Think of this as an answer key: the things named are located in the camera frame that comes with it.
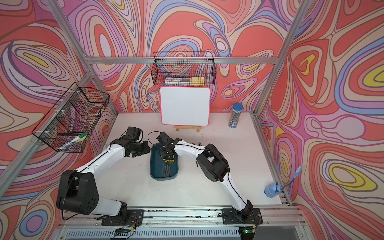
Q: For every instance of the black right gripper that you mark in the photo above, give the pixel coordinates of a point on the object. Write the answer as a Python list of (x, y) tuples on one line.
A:
[(162, 152)]

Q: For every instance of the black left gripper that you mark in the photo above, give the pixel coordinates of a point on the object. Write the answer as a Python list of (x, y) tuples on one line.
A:
[(146, 149)]

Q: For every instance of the teal plastic storage box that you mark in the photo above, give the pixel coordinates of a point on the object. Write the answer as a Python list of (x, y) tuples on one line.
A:
[(157, 162)]

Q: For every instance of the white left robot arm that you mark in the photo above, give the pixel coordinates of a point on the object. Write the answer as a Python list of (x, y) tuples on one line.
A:
[(78, 192)]

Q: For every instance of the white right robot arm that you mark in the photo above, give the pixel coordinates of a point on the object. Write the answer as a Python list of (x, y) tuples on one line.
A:
[(214, 166)]

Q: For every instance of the yellow box in basket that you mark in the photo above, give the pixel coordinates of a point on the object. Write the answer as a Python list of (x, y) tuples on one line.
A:
[(198, 81)]

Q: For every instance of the wooden easel stand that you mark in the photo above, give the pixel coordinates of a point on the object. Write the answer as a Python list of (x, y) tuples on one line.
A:
[(196, 128)]

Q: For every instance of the pink framed whiteboard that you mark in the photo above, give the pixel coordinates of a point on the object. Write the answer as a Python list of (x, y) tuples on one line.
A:
[(185, 106)]

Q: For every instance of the green white marker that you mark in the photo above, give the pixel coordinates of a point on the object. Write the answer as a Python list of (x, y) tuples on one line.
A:
[(70, 146)]

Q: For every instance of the clear pencil tube blue label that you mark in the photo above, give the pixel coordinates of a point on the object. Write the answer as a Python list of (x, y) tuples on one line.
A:
[(235, 115)]

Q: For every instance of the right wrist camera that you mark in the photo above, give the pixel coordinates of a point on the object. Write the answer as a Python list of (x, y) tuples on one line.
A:
[(164, 139)]

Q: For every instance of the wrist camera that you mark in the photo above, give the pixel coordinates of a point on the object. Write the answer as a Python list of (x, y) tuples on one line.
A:
[(164, 139), (133, 134)]

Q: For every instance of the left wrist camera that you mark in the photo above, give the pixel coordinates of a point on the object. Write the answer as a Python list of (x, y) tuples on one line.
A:
[(133, 134)]

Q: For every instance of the black wire basket left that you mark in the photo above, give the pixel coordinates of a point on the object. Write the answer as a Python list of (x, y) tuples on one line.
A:
[(76, 112)]

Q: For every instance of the black wire basket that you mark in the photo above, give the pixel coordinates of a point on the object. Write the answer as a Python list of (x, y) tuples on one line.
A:
[(175, 73), (76, 112)]

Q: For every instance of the black wire basket back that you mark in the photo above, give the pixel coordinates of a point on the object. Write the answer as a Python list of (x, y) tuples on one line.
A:
[(175, 73)]

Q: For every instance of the aluminium frame back bar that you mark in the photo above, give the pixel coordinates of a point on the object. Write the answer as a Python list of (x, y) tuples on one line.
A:
[(150, 60)]

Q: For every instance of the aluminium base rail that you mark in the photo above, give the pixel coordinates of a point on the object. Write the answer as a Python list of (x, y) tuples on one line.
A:
[(277, 222)]

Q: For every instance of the aluminium frame post left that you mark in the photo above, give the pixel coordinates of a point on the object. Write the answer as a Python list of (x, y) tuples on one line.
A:
[(68, 32)]

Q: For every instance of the aluminium frame post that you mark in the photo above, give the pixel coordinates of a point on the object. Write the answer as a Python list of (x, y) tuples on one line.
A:
[(68, 32), (293, 30)]

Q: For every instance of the aluminium frame post right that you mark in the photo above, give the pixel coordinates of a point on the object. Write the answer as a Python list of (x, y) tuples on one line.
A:
[(293, 30)]

